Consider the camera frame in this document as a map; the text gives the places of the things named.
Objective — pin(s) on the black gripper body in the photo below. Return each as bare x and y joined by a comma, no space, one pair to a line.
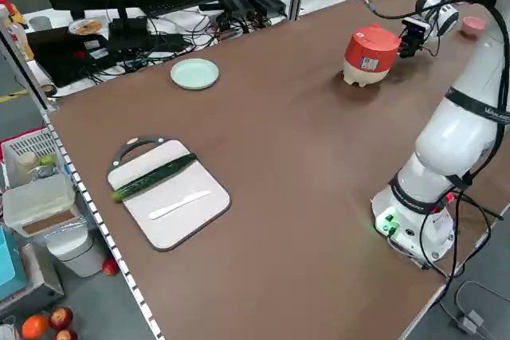
410,43

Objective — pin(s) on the orange rice cooker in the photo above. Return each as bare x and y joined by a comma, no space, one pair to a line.
370,49

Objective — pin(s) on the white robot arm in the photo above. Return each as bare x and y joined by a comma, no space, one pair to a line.
450,137

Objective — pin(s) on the pink bowl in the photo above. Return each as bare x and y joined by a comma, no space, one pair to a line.
473,25

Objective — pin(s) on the mint green round plate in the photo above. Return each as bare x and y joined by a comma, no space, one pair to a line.
194,73

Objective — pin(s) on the white plastic knife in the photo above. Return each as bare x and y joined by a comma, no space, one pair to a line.
179,204

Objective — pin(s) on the grey floor power adapter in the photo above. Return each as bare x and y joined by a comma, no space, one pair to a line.
468,321

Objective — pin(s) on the white cutting board grey rim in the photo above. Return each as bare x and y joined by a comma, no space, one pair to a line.
187,220

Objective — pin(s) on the dark green cucumber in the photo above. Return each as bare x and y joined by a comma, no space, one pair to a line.
155,176

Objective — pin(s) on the plate of biscuits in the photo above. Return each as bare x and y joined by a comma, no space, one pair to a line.
85,26

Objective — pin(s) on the black laptop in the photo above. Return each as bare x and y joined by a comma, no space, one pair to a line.
63,61

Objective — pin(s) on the red apple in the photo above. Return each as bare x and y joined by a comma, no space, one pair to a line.
67,335
109,267
60,317

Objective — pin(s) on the white waste bin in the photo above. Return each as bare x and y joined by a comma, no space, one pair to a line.
77,254

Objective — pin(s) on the white plastic basket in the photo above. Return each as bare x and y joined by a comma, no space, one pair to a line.
28,147

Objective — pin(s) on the clear plastic storage box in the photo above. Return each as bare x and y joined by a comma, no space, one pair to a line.
38,204

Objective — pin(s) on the orange fruit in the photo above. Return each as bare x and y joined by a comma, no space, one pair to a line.
35,327

